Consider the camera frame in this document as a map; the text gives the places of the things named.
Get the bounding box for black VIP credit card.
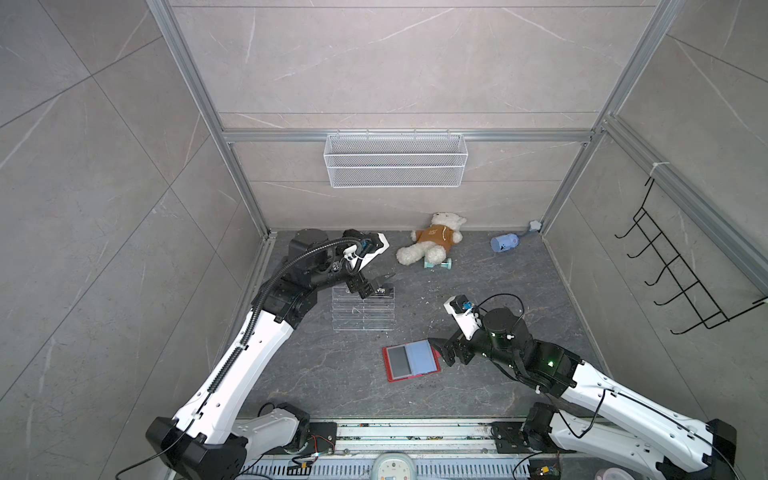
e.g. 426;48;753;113
369;286;395;300

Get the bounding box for clear acrylic organizer tray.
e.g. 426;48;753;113
331;285;396;331

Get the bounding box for red leather card holder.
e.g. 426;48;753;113
382;340;441;383

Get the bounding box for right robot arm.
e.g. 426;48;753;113
429;296;739;479

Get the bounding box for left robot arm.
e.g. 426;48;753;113
146;229;389;479

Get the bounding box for grey card in holder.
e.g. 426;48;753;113
385;345;411;381

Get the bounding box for teal small dumbbell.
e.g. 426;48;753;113
424;258;453;270

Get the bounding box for white teddy bear orange shirt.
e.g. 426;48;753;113
396;212;467;266

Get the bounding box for blue cylindrical cup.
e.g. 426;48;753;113
490;233;519;253

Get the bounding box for white round timer device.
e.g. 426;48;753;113
370;452;417;480

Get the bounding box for pink white round object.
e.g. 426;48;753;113
595;467;634;480

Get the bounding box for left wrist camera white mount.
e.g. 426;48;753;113
343;232;390;274

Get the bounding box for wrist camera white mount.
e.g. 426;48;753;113
343;232;390;274
444;295;481;340

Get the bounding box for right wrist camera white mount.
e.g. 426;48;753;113
444;295;481;340

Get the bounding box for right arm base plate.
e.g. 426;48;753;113
490;421;572;454

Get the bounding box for white wire mesh basket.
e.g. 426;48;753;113
323;133;469;188

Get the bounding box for aluminium front rail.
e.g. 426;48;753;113
161;418;664;460

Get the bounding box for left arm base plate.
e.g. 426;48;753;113
284;422;338;457

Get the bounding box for black wire hook rack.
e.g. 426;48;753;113
614;178;767;336

